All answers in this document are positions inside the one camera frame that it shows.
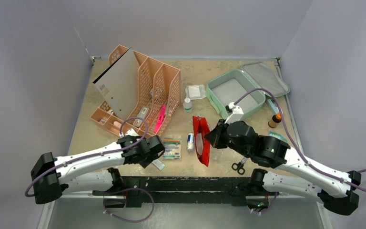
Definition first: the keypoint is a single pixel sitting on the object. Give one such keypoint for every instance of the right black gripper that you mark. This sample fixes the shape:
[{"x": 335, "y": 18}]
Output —
[{"x": 218, "y": 134}]

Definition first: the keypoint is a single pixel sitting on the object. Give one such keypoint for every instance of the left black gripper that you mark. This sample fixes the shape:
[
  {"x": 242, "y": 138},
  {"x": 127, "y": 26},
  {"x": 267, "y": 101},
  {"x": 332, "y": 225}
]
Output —
[{"x": 149, "y": 159}]

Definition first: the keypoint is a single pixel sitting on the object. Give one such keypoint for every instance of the teal printed plaster packet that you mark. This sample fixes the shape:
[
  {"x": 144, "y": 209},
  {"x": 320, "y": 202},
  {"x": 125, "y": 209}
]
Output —
[{"x": 160, "y": 165}]

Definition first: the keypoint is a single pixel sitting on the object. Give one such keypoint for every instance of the blue white bandage roll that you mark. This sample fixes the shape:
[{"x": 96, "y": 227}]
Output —
[{"x": 190, "y": 142}]

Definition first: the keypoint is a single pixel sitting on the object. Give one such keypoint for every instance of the red first aid pouch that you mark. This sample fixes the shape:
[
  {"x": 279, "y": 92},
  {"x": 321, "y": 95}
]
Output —
[{"x": 201, "y": 145}]

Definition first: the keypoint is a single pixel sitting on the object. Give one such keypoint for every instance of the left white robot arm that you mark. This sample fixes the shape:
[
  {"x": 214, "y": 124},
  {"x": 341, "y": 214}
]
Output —
[{"x": 94, "y": 170}]

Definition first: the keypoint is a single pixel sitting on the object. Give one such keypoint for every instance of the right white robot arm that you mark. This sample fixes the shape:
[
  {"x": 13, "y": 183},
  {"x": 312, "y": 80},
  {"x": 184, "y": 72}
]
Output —
[{"x": 282, "y": 169}]

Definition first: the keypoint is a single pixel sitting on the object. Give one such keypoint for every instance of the green orange dressing packet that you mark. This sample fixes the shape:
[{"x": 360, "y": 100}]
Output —
[{"x": 173, "y": 147}]

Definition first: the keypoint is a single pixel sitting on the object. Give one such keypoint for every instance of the blue wipes packet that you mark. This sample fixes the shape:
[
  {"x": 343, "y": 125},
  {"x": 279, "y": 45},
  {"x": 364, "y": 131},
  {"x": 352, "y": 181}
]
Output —
[{"x": 278, "y": 136}]

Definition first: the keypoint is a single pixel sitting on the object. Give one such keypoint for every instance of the brown bottle orange cap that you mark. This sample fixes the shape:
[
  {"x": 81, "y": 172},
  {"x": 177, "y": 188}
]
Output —
[{"x": 275, "y": 120}]

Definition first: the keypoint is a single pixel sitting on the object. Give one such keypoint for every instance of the pink marker pen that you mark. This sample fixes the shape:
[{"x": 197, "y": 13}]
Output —
[{"x": 160, "y": 118}]

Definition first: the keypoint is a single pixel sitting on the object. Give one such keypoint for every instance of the mint green storage case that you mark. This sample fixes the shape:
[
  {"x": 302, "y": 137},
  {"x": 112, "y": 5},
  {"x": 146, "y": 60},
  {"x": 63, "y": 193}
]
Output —
[{"x": 231, "y": 85}]

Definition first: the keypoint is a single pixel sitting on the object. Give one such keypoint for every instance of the small white plastic bottle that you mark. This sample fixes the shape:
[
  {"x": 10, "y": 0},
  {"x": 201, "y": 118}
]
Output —
[{"x": 187, "y": 105}]

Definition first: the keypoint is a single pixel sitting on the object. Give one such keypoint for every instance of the pink plastic desk organizer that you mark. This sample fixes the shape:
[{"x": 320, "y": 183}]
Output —
[{"x": 158, "y": 84}]

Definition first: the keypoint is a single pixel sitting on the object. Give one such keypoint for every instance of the white gauze pad packet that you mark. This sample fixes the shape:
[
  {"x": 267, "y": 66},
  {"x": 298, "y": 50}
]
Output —
[{"x": 195, "y": 92}]

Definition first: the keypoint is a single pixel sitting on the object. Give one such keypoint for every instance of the grey folder board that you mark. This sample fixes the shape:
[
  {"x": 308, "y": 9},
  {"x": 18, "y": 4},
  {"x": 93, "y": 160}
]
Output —
[{"x": 118, "y": 83}]

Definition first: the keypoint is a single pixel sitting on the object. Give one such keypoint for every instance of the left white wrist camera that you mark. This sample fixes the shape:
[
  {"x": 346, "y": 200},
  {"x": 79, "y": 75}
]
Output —
[{"x": 130, "y": 132}]

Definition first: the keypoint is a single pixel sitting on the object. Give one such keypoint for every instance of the black handled scissors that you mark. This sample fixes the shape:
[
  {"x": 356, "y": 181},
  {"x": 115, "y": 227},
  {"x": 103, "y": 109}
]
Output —
[{"x": 239, "y": 167}]

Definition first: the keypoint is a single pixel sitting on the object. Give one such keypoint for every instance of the black table front rail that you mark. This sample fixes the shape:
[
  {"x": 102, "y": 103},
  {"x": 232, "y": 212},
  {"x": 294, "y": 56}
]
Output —
[{"x": 189, "y": 190}]

